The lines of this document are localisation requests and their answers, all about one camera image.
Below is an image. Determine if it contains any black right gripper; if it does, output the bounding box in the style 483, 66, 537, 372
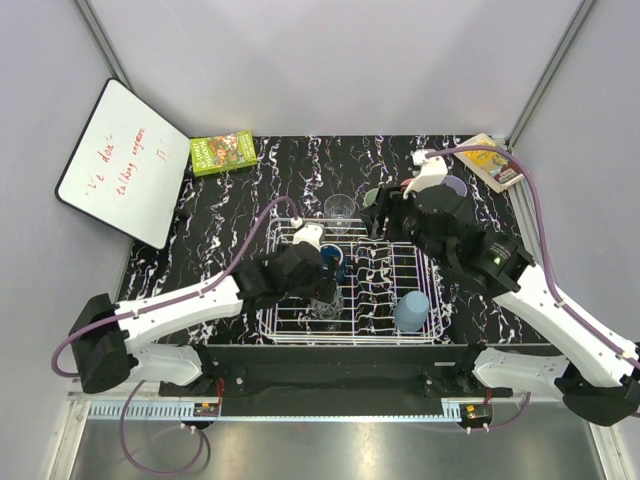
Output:
357, 183, 450, 269

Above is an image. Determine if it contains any green plastic cup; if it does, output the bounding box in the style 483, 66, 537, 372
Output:
363, 188, 379, 208

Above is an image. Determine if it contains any clear glass tumbler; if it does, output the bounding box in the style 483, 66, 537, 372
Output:
311, 292, 344, 321
324, 194, 356, 234

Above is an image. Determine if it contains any lilac plastic cup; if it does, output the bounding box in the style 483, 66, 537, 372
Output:
443, 175, 468, 198

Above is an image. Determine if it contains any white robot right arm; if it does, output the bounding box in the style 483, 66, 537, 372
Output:
360, 185, 639, 426

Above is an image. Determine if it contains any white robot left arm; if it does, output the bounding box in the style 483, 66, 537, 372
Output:
69, 242, 341, 396

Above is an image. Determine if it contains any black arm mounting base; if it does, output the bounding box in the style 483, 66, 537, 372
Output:
159, 345, 487, 417

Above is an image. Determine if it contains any dark blue ceramic mug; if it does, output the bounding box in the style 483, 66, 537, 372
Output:
320, 243, 346, 283

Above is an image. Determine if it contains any light blue plastic cup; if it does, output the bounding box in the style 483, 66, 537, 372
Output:
393, 291, 430, 333

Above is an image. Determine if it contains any yellow paperback book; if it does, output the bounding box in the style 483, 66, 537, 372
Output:
455, 133, 510, 179

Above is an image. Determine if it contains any red paperback book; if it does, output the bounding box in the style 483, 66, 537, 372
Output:
483, 157, 524, 193

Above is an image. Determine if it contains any green paperback book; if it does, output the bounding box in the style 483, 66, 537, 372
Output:
190, 130, 258, 177

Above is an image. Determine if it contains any white dry-erase board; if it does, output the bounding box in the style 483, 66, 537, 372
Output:
55, 79, 190, 249

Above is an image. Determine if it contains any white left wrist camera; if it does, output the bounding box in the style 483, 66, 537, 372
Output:
290, 217, 325, 250

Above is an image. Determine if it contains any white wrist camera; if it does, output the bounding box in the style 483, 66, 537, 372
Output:
403, 149, 448, 200
290, 217, 325, 250

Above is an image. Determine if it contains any white wire dish rack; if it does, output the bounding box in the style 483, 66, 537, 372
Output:
257, 218, 451, 345

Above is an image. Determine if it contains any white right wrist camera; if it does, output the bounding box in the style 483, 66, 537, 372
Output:
403, 149, 448, 200

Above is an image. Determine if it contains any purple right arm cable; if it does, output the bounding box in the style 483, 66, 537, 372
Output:
424, 144, 640, 361

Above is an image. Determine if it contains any white slotted cable duct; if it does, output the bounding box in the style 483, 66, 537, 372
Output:
88, 401, 221, 422

